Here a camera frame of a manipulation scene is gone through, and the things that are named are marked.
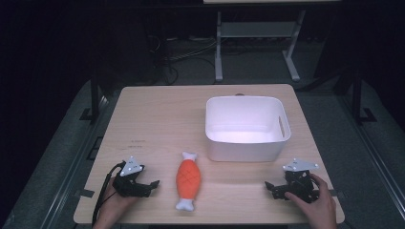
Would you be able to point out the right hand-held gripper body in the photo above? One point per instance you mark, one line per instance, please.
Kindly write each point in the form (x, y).
(299, 184)

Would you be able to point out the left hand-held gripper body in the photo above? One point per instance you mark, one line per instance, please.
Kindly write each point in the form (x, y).
(129, 186)

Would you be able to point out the orange plush meat bone toy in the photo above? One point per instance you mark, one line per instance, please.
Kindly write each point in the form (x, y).
(188, 181)

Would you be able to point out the white plastic storage bin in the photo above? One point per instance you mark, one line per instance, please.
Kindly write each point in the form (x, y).
(246, 140)

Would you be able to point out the person's left hand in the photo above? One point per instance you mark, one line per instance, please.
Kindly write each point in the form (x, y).
(116, 203)

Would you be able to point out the person's right hand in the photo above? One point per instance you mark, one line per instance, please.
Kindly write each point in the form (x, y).
(320, 208)

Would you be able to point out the grey tape strip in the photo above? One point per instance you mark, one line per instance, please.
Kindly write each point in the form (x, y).
(86, 193)

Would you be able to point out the black metal stand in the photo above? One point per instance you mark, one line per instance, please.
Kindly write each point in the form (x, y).
(94, 95)
(358, 95)

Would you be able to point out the white metal desk frame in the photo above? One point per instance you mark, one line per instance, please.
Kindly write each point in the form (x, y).
(254, 30)

